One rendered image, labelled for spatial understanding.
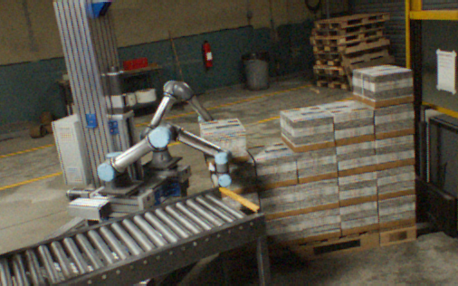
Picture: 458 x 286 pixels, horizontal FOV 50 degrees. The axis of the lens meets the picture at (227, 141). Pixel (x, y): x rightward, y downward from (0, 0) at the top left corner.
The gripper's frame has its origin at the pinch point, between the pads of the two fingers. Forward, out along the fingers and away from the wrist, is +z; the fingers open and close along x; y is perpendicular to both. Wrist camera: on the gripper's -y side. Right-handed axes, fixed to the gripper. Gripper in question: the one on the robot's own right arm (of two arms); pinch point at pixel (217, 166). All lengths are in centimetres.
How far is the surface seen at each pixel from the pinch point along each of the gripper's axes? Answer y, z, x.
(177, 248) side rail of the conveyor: -7, -90, 33
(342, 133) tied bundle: 7, 8, -90
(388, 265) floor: -85, -18, -108
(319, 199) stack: -39, 8, -70
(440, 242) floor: -85, -1, -156
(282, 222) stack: -51, 8, -42
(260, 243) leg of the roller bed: -21, -74, -10
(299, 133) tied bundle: 12, 8, -59
